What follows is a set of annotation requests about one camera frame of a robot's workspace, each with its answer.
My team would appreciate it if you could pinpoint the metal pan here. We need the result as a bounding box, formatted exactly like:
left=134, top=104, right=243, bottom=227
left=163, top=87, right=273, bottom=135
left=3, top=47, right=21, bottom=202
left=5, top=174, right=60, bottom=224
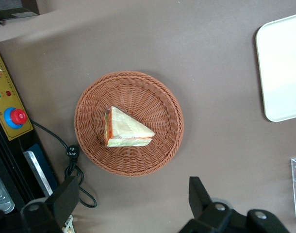
left=0, top=167, right=15, bottom=214

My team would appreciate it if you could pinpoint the triangular sandwich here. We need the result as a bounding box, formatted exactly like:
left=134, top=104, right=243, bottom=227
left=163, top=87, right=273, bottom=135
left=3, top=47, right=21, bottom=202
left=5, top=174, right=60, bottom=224
left=103, top=105, right=156, bottom=148

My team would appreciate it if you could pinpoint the black power cable with plug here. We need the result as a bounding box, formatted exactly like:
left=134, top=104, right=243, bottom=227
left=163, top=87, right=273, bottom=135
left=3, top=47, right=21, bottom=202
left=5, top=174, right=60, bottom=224
left=29, top=120, right=98, bottom=208

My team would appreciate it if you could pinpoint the black machine with yellow panel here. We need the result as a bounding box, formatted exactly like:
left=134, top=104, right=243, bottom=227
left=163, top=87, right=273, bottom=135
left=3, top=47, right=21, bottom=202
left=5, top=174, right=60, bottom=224
left=0, top=41, right=59, bottom=216

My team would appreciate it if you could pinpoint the grey black box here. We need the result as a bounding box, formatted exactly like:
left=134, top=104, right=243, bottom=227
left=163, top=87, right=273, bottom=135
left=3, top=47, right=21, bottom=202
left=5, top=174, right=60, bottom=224
left=0, top=0, right=40, bottom=26

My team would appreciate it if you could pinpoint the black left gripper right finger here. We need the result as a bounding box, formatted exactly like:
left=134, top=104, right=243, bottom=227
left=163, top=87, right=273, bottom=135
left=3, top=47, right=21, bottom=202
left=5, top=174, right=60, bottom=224
left=178, top=176, right=291, bottom=233

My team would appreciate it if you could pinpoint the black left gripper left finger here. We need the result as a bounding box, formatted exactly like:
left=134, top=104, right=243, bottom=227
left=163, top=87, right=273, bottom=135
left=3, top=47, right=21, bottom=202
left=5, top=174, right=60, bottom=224
left=20, top=176, right=80, bottom=233

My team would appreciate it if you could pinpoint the cream plastic tray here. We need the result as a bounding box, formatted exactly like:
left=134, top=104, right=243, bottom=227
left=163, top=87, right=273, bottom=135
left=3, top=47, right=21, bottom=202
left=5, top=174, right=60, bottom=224
left=255, top=12, right=296, bottom=123

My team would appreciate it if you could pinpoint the red emergency stop button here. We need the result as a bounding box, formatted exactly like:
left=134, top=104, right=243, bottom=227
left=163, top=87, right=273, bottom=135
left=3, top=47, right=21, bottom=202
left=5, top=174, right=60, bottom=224
left=4, top=106, right=27, bottom=130

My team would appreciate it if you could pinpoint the white wire rack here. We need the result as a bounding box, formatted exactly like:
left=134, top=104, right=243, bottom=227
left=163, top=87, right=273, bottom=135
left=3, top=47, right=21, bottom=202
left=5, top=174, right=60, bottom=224
left=62, top=215, right=75, bottom=233

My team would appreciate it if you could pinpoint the round brown wicker basket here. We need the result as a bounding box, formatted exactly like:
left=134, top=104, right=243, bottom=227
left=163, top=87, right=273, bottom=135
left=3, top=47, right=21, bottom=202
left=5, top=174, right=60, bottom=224
left=74, top=70, right=185, bottom=178

